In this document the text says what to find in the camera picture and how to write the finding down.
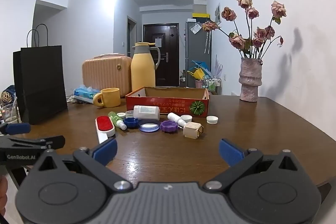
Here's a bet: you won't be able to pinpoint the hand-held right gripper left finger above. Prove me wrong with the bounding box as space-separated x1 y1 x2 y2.
28 138 133 193

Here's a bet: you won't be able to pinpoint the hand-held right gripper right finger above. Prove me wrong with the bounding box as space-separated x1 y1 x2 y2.
204 138 307 193

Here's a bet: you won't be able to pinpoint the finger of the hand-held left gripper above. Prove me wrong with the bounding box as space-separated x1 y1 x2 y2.
0 123 31 136

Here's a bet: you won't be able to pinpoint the red lint brush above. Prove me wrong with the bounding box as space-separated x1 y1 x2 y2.
95 116 116 146

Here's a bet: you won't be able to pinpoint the green spray bottle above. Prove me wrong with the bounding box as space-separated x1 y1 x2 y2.
108 111 127 131

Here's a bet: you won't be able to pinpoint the blue bottle cap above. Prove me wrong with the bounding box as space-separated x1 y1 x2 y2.
123 118 139 129

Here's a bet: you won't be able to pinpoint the blue rimmed round lid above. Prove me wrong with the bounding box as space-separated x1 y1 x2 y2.
139 119 160 132

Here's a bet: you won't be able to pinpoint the white pill bottle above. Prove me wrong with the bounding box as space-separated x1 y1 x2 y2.
133 105 160 120

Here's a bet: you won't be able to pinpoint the small white spray bottle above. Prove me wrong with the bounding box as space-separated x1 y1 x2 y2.
167 112 187 127

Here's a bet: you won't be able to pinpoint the purple bottle cap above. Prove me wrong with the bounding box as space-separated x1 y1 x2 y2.
161 120 180 133

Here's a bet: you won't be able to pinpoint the red cardboard box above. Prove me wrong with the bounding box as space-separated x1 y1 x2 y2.
125 86 210 117

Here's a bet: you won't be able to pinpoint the clear glass cup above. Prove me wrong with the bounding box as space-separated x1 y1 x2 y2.
0 101 19 125

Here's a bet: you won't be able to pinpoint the black paper bag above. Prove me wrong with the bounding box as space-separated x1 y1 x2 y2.
13 24 68 125

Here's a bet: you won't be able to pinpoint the yellow mug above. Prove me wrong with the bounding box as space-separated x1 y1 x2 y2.
93 88 121 107

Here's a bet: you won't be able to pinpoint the blue tissue pack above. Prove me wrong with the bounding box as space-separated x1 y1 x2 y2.
73 85 101 104

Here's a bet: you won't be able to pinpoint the metal trolley cart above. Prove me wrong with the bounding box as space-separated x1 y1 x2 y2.
203 76 222 94

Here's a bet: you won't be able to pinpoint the pink ceramic vase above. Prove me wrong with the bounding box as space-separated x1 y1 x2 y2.
239 57 263 102

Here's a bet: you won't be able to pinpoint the pink suitcase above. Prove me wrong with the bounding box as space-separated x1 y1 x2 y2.
82 54 132 98

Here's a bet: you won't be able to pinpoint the yellow watering can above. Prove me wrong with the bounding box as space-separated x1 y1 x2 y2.
187 68 205 80

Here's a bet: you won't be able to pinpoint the yellow thermos jug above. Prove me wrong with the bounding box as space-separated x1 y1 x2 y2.
130 42 161 92

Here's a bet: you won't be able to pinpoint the blue plastic rack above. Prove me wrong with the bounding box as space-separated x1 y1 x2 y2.
192 60 210 73

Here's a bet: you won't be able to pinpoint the dark brown door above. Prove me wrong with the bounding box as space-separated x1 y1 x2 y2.
143 24 179 87

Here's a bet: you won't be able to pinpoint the grey refrigerator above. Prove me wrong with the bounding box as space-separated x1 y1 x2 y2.
184 21 212 88

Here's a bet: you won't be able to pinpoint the dried pink roses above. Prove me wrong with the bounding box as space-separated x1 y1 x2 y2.
202 0 287 60

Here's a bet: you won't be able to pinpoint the grey interior door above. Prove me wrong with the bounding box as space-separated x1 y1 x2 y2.
127 16 138 58

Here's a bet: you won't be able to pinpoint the yellow black box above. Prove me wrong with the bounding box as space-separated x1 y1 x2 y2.
192 13 211 22

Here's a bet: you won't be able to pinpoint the purple flower wall sticker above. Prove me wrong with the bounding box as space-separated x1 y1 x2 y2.
214 54 224 77

